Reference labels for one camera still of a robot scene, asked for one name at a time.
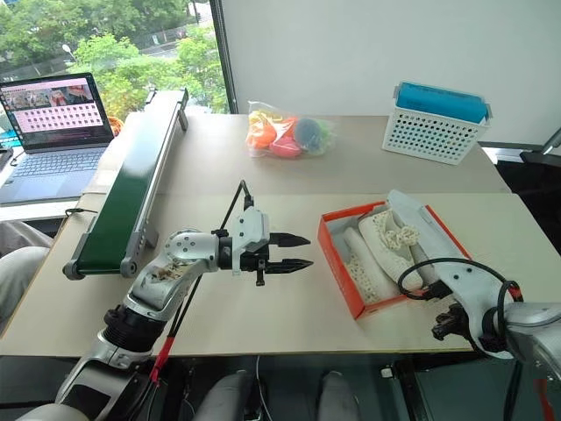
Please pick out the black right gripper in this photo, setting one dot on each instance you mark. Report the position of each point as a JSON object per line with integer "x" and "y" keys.
{"x": 449, "y": 325}

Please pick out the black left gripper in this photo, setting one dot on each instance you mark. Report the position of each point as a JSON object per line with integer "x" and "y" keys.
{"x": 252, "y": 262}

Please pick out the orange shoe box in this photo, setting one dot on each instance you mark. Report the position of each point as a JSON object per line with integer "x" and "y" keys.
{"x": 339, "y": 272}

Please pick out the white knitted shoe with bow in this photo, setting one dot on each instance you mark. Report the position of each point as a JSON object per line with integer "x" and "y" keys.
{"x": 385, "y": 250}

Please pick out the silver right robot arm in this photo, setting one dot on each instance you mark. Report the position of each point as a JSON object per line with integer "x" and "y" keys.
{"x": 534, "y": 329}

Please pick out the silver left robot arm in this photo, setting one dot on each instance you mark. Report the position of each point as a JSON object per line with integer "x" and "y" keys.
{"x": 175, "y": 267}

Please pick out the green conveyor belt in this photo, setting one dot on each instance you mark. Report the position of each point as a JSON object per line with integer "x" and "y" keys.
{"x": 127, "y": 193}

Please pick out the blue box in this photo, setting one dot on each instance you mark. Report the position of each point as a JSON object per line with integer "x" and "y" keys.
{"x": 442, "y": 102}

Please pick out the pink plush toy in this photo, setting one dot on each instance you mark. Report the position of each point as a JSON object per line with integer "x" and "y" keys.
{"x": 286, "y": 147}

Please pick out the clear plastic bag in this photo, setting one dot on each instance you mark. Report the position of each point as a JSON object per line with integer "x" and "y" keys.
{"x": 263, "y": 149}

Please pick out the orange plush toy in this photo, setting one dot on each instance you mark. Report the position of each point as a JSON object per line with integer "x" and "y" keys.
{"x": 257, "y": 137}

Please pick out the blue-grey plush toy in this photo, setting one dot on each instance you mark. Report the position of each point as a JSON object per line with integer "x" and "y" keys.
{"x": 305, "y": 128}

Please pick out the green plush toy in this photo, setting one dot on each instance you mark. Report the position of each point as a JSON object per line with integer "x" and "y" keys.
{"x": 325, "y": 131}

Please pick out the grey rounded shape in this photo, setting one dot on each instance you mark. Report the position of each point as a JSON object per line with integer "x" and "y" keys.
{"x": 337, "y": 397}
{"x": 228, "y": 394}

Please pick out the white perforated plastic basket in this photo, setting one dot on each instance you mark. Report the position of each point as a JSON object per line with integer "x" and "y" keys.
{"x": 431, "y": 138}

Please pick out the grey laptop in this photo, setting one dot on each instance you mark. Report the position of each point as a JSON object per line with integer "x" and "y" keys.
{"x": 57, "y": 131}

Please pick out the grey trousered knee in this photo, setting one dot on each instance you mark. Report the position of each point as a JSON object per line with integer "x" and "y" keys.
{"x": 17, "y": 280}
{"x": 19, "y": 234}

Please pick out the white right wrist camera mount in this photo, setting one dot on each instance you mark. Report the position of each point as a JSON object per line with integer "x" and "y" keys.
{"x": 464, "y": 287}

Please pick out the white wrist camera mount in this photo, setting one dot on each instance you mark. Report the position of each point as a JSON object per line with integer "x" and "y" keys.
{"x": 250, "y": 228}
{"x": 464, "y": 287}

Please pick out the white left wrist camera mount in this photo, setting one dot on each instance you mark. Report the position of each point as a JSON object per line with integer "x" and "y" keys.
{"x": 250, "y": 228}

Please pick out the dark window frame post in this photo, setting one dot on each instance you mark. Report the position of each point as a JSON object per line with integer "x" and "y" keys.
{"x": 224, "y": 57}

